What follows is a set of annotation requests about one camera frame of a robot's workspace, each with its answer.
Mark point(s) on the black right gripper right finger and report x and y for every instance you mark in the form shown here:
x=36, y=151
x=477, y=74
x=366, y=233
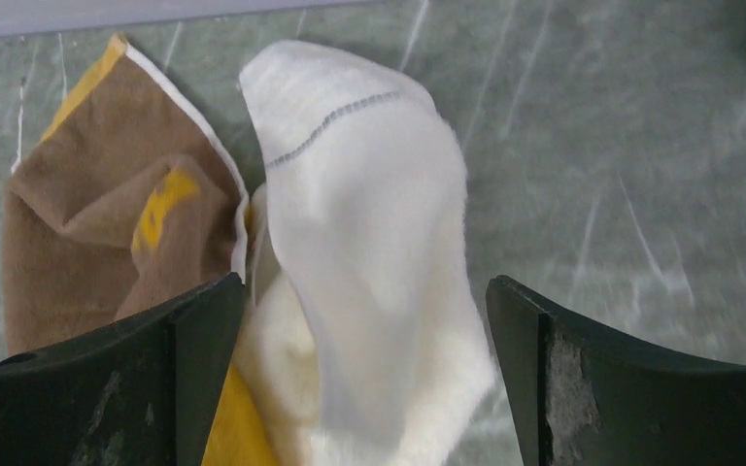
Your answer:
x=584, y=393

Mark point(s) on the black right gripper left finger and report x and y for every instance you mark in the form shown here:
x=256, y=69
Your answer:
x=139, y=391

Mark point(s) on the yellow brown bear towel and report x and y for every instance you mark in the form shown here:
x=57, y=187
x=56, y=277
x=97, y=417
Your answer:
x=129, y=200

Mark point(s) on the white terry towel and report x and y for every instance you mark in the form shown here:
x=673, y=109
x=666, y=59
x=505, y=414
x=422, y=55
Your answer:
x=362, y=343

